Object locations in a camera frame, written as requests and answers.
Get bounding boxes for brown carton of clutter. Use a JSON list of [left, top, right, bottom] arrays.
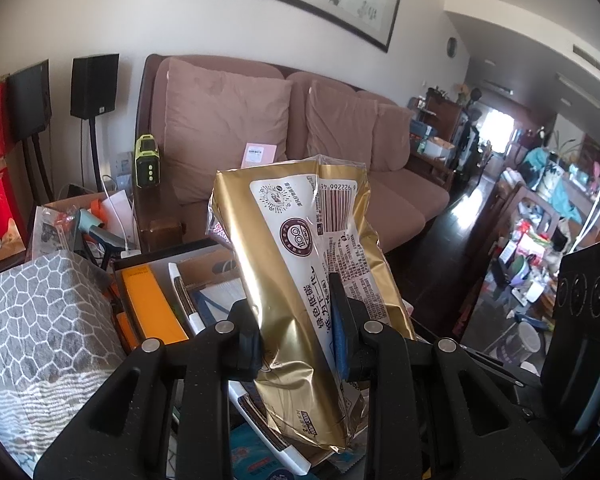
[[27, 191, 136, 261]]

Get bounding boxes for gold tissue pack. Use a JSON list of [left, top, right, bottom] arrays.
[[207, 155, 418, 453]]

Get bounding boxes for long orange box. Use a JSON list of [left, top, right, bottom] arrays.
[[115, 265, 190, 346]]

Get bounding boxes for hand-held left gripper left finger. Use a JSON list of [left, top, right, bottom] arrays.
[[32, 299, 263, 480]]

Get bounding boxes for white paper sheet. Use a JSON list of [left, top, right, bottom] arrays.
[[100, 190, 136, 248]]

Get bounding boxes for dark wooden cabinet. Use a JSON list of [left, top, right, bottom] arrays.
[[407, 87, 463, 191]]

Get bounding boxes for white power strip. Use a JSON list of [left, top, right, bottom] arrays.
[[111, 152, 133, 191]]

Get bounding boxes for black speaker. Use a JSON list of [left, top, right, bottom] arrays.
[[70, 54, 120, 121], [6, 60, 53, 141]]

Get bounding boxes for white cardboard box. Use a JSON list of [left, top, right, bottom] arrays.
[[167, 252, 331, 477]]

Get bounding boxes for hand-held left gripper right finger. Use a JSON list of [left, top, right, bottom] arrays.
[[327, 272, 563, 480]]

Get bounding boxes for brown sofa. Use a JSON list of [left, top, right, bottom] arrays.
[[134, 54, 451, 256]]

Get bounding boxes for pink box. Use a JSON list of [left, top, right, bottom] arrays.
[[241, 142, 277, 168]]

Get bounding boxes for teal glue gun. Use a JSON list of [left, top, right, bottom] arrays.
[[75, 209, 126, 261]]

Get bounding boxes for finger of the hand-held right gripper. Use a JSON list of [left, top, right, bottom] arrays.
[[461, 345, 542, 412]]

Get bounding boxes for black chair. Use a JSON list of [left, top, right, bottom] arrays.
[[112, 240, 221, 271]]

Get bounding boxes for blue printed packet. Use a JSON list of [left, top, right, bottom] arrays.
[[230, 425, 301, 480]]

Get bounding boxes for green black radio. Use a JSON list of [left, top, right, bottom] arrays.
[[134, 135, 162, 188]]

